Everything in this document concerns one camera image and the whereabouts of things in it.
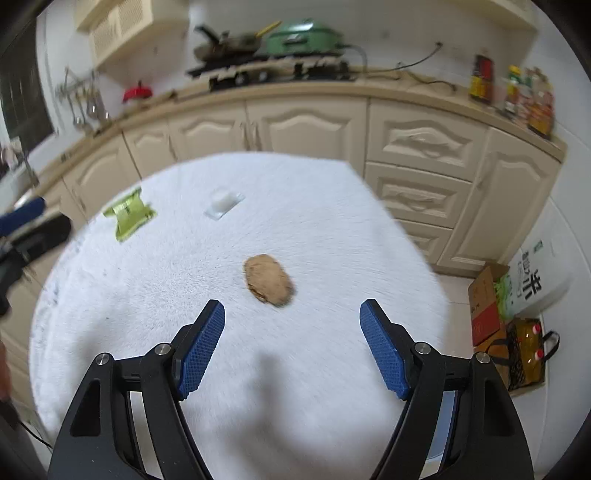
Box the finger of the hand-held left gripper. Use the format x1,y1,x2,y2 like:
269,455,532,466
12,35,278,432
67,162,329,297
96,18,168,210
0,198,48,237
8,213,74,269

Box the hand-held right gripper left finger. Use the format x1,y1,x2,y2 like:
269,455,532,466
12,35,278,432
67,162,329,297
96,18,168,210
48,299,227,480

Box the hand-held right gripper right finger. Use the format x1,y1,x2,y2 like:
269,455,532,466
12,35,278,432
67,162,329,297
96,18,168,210
359,298,534,480

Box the round brown biscuit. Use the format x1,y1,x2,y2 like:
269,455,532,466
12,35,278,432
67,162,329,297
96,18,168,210
243,254,297,309

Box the green snack packet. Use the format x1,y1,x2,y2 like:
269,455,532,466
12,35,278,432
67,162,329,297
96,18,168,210
102,188,159,244

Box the brown cardboard box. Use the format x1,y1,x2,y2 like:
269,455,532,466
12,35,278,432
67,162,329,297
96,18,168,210
468,263,511,348

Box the dark window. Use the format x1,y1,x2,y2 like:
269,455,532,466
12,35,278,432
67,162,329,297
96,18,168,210
0,46,52,154

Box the hanging kitchen utensils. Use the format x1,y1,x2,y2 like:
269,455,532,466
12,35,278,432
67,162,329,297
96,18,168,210
55,67,114,136

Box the net bag of oil bottles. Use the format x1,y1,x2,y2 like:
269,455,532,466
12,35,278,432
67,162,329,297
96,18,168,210
485,318,561,394

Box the clear plastic wrapper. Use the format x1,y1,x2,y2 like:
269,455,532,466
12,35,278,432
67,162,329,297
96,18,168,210
203,187,246,220

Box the white fluffy table cloth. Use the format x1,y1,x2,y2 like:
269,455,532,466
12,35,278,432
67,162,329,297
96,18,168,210
28,152,451,480

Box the red pot lid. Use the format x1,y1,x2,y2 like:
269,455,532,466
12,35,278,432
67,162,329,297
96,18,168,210
122,80,154,103

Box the white printed rice bag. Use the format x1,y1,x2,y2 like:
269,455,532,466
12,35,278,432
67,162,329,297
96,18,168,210
508,237,574,320

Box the cream kitchen cabinet unit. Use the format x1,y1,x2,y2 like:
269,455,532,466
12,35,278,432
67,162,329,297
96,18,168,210
0,76,570,416

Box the black gas stove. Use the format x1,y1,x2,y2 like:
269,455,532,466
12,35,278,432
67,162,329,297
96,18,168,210
186,54,359,91

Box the dark sauce bottle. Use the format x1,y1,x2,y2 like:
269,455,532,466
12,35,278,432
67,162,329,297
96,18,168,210
468,54,495,103

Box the green electric cooker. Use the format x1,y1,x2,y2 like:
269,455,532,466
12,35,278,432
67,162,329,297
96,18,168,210
264,18,354,54

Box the cream wall cabinet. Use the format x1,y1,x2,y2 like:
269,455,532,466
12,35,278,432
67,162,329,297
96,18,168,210
74,0,156,71
489,0,542,34

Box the wok with yellow handle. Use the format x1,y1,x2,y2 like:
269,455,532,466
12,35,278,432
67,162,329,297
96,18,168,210
193,21,283,64

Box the black power cable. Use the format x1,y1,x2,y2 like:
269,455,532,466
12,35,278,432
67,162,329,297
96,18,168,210
346,41,459,91

